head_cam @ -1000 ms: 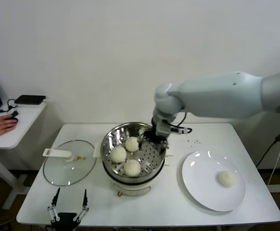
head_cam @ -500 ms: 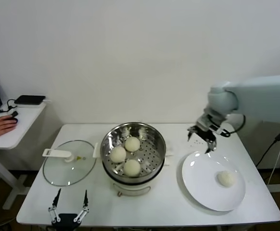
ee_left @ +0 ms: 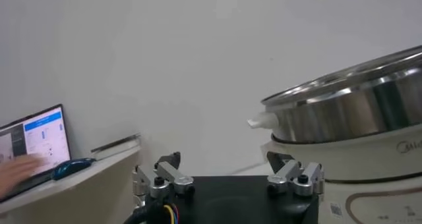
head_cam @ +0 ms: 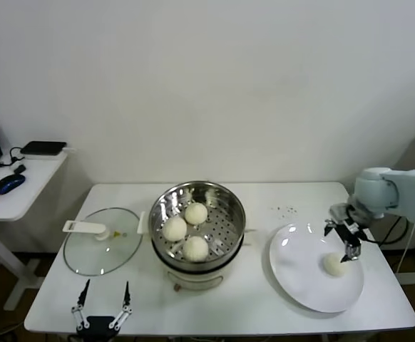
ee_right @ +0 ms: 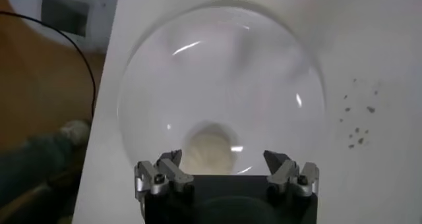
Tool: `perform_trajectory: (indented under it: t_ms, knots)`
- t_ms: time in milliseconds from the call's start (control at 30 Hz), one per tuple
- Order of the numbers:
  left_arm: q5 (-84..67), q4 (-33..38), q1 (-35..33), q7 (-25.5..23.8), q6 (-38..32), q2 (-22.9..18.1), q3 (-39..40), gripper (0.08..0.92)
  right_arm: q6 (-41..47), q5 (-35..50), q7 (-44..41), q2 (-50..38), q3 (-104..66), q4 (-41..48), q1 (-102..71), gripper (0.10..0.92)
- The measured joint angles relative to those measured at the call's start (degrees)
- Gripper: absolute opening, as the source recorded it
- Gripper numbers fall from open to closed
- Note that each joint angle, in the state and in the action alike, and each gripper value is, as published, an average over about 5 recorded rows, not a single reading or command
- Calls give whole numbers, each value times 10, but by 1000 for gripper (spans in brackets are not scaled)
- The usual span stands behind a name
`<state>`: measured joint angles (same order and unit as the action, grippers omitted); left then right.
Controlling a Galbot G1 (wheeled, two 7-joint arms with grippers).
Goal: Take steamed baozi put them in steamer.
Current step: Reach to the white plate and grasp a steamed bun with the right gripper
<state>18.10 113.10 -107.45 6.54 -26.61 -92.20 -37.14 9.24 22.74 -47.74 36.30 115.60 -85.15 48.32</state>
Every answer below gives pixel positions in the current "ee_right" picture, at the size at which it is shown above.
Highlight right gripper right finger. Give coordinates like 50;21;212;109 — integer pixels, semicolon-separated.
262;150;320;196

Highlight white steamed baozi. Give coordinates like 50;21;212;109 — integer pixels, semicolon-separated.
180;131;235;176

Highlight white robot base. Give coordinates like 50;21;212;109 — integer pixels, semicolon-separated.
3;0;121;53

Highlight scattered brown crumbs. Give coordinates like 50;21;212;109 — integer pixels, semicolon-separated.
339;77;380;149

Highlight black floor cable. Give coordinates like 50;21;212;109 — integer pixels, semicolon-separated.
0;10;98;119

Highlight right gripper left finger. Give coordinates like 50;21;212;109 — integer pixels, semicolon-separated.
134;148;195;202

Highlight white round plate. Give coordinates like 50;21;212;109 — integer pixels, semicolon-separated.
117;4;326;177

